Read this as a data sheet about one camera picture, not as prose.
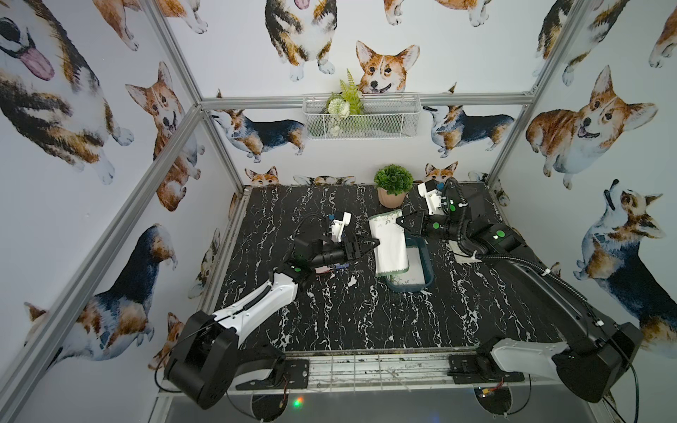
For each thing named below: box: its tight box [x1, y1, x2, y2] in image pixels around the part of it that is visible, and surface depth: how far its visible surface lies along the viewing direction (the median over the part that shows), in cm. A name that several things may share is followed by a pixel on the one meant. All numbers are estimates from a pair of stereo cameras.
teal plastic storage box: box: [384, 232, 435, 292], surface depth 93 cm
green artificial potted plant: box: [372, 163, 415, 196], surface depth 103 cm
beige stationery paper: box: [391, 246, 426, 286], surface depth 93 cm
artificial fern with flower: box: [324, 68, 365, 137], surface depth 84 cm
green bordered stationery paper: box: [368, 208, 410, 276], surface depth 72 cm
